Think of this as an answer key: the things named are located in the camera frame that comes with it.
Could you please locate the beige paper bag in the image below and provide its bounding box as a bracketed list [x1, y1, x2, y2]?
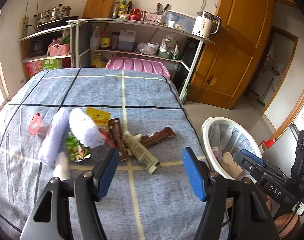
[220, 152, 242, 179]

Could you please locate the purple milk carton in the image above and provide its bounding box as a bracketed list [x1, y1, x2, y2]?
[211, 147, 221, 162]

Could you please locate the clear plastic bottle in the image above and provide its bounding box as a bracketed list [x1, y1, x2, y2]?
[53, 152, 70, 181]

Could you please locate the green snack packet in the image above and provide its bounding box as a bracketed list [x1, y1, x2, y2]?
[65, 131, 91, 162]

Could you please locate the red lid plastic cup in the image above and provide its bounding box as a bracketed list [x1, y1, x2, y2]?
[29, 113, 49, 138]

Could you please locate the white foam fruit net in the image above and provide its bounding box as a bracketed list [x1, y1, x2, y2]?
[69, 108, 105, 148]

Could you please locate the brown chocolate bar wrapper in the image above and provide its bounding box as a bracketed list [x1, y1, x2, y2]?
[140, 127, 176, 148]

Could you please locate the yellow snack packet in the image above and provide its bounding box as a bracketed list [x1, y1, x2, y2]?
[86, 107, 111, 131]

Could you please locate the beige tube package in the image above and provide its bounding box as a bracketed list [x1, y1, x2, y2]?
[122, 131, 160, 174]

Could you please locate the white trash bin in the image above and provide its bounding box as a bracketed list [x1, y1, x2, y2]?
[201, 117, 262, 180]

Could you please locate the person's right hand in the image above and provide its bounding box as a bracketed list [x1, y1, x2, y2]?
[265, 195, 301, 239]

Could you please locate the green glass bottle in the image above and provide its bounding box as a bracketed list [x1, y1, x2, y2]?
[178, 79, 190, 104]

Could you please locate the blue checked tablecloth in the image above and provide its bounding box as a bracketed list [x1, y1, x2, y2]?
[0, 67, 230, 240]

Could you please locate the white electric kettle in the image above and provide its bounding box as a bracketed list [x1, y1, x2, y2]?
[192, 10, 221, 38]

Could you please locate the wooden door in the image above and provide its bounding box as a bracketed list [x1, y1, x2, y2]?
[188, 0, 274, 109]

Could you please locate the clear plastic storage bin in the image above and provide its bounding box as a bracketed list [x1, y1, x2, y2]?
[166, 10, 196, 33]

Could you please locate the pink plastic basket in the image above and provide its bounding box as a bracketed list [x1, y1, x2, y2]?
[48, 43, 70, 56]

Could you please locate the white jerry can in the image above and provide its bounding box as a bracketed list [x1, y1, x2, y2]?
[118, 29, 136, 51]

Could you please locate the white metal shelf rack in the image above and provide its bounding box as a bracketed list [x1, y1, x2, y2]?
[19, 17, 210, 100]

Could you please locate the soy sauce bottle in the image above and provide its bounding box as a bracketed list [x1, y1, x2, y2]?
[99, 23, 111, 49]

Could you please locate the steel pot with lid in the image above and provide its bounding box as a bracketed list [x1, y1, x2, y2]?
[34, 3, 72, 26]

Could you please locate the wooden cutting board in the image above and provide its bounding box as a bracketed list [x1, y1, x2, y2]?
[82, 0, 115, 19]

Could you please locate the power strip on wall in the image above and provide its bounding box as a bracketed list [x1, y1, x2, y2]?
[20, 17, 29, 38]

